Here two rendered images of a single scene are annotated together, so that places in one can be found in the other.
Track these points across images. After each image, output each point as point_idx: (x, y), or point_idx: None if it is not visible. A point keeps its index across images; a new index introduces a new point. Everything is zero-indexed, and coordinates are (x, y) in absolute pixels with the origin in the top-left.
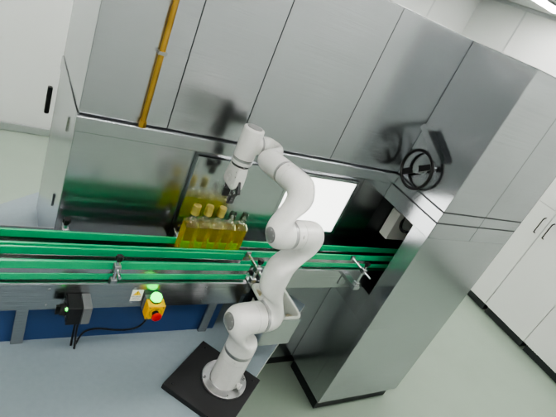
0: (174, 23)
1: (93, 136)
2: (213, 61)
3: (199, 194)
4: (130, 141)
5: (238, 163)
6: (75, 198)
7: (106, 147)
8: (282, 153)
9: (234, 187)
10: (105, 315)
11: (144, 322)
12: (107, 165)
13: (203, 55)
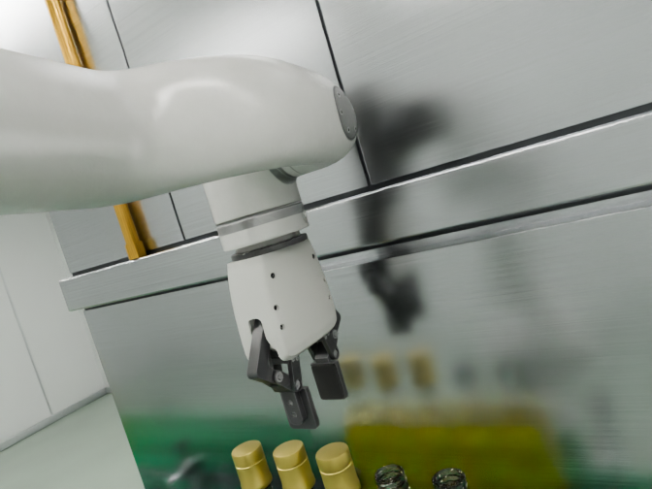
0: (70, 7)
1: (105, 313)
2: (162, 15)
3: (342, 408)
4: (150, 302)
5: (221, 243)
6: (148, 453)
7: (129, 329)
8: (207, 76)
9: (248, 348)
10: None
11: None
12: (150, 370)
13: (138, 19)
